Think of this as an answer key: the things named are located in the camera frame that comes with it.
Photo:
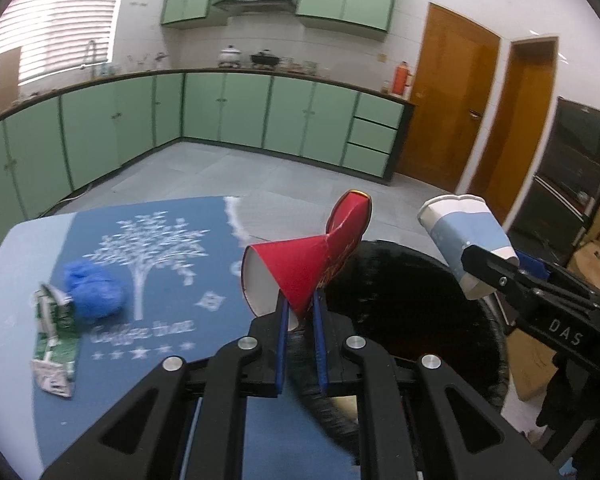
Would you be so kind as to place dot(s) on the brown cardboard box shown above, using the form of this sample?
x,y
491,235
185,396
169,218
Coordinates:
x,y
0,85

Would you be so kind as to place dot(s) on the steel kitchen faucet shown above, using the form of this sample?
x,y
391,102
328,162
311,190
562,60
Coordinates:
x,y
89,52

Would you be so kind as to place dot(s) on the blue and white paper cup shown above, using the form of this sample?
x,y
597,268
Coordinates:
x,y
470,225

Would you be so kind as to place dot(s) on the red thermos flask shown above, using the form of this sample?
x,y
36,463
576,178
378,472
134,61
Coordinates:
x,y
401,79

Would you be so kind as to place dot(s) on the blue crumpled plastic cover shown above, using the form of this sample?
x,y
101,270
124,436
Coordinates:
x,y
95,290

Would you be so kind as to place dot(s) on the crushed red paper cup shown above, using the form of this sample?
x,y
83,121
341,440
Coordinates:
x,y
300,265

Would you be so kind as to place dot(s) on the wooden door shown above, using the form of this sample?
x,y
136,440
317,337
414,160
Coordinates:
x,y
515,130
450,100

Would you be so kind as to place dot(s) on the white lidded pot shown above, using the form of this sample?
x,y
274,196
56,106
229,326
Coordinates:
x,y
229,57

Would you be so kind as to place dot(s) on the black wok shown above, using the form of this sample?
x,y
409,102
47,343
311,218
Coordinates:
x,y
266,59

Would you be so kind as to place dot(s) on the green and white carton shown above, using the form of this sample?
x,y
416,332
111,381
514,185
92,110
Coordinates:
x,y
55,345

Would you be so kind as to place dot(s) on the white window blind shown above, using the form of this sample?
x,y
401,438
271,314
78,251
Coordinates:
x,y
55,25

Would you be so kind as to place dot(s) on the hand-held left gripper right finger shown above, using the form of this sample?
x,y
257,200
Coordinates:
x,y
320,350

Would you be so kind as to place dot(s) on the black glass cabinet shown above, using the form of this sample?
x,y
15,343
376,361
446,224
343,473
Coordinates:
x,y
570,170

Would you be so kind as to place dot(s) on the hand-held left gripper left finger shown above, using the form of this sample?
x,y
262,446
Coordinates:
x,y
283,350

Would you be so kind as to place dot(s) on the cluster of glass jars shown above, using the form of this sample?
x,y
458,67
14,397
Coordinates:
x,y
300,66

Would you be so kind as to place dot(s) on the green lower kitchen cabinets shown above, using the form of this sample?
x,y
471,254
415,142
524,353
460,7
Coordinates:
x,y
240,110

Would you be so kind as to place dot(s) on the black range hood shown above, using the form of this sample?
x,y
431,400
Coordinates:
x,y
252,2

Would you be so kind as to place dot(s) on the blue tree print tablecloth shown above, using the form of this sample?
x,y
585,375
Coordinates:
x,y
80,230

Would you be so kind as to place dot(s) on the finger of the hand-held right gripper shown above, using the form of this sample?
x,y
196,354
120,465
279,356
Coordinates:
x,y
500,277

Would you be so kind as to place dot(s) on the flat cardboard box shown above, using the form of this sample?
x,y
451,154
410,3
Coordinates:
x,y
530,365

